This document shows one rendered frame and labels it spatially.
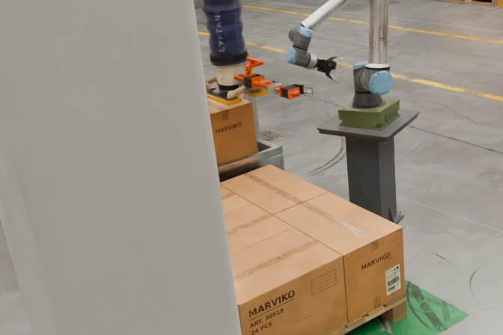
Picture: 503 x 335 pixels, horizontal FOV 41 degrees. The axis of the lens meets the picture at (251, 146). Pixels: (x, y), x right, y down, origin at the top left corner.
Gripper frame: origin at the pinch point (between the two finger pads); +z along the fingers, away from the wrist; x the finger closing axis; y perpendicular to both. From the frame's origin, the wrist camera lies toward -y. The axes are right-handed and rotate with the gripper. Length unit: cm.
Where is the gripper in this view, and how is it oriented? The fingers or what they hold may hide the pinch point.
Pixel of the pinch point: (343, 70)
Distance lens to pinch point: 414.1
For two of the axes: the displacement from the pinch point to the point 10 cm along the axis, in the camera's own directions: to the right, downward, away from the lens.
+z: 8.9, 2.0, 4.2
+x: -2.2, 9.8, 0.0
